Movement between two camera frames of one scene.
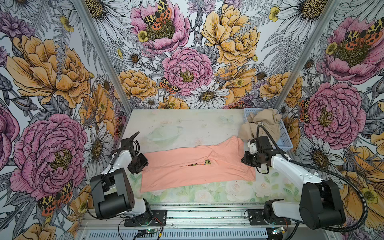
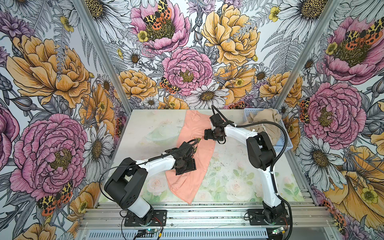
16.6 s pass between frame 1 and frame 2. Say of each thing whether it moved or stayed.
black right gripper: moved
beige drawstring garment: stayed
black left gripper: moved
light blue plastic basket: stayed
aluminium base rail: stayed
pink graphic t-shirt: moved
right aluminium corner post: stayed
